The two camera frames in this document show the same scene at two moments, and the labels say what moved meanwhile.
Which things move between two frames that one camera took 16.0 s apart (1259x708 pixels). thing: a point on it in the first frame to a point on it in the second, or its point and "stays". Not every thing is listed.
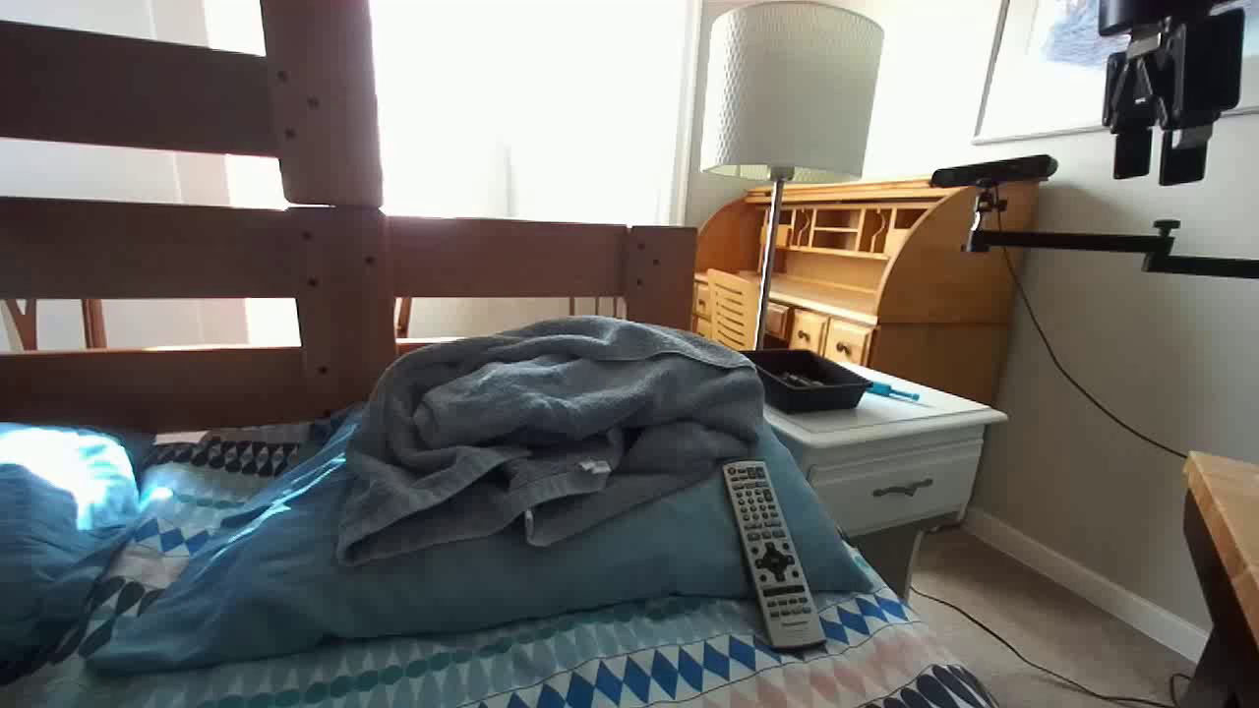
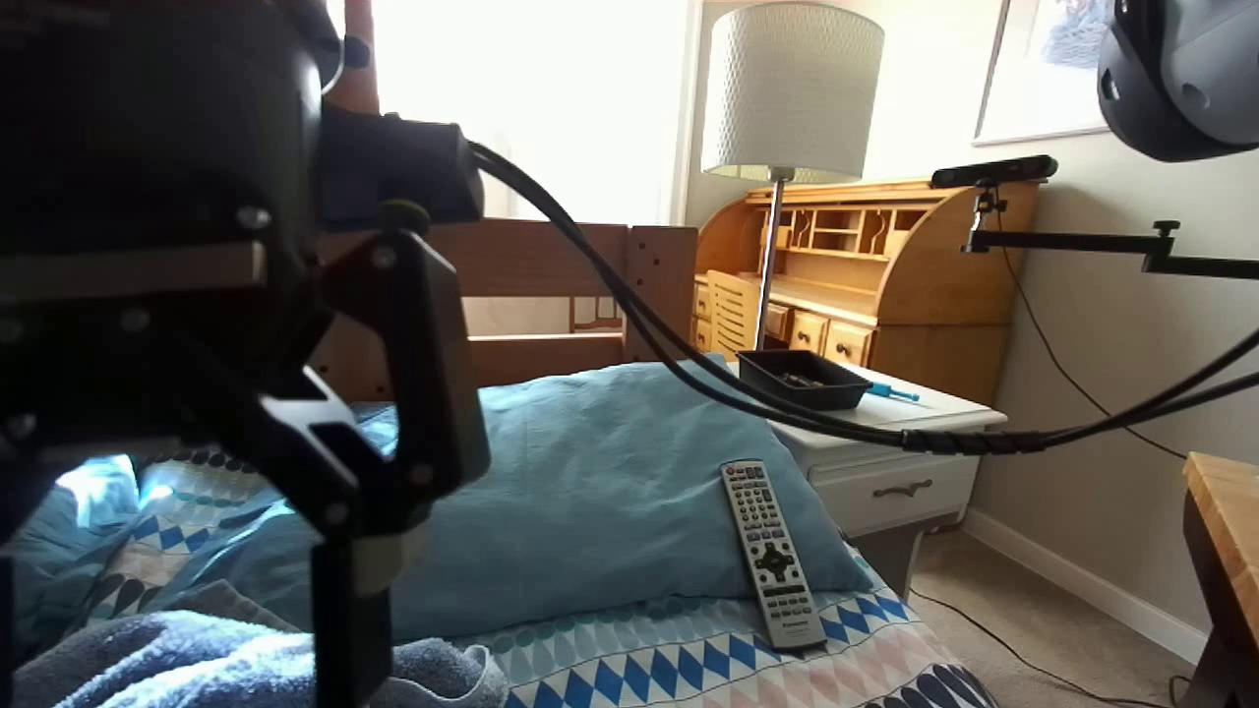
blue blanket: x=253 y=550 to x=598 y=500
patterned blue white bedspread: x=877 y=646 stays
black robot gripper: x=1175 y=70 to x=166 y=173
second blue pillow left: x=59 y=491 stays
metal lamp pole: x=768 y=247 stays
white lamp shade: x=791 y=91 stays
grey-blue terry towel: x=501 y=423 to x=156 y=657
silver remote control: x=774 y=558 stays
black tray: x=805 y=382 stays
